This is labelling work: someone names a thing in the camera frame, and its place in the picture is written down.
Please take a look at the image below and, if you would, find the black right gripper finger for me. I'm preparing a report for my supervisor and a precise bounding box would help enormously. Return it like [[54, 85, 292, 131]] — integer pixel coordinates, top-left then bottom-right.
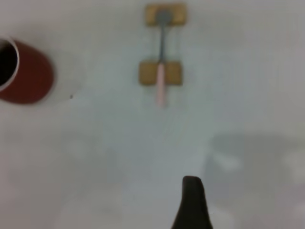
[[171, 176, 214, 229]]

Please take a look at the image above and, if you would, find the pink handled metal spoon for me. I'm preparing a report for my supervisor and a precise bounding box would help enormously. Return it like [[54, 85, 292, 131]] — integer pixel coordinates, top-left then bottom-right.
[[155, 10, 173, 107]]

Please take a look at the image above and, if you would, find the red ceramic mug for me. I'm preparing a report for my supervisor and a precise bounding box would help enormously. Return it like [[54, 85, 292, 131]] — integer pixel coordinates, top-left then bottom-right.
[[0, 35, 55, 105]]

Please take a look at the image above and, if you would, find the flat rectangular wooden block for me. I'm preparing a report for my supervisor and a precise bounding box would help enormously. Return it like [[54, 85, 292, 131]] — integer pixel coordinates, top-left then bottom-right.
[[144, 3, 187, 27]]

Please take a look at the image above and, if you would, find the arched wooden block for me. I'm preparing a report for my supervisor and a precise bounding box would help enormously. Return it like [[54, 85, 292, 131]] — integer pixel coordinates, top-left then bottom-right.
[[139, 61, 183, 86]]

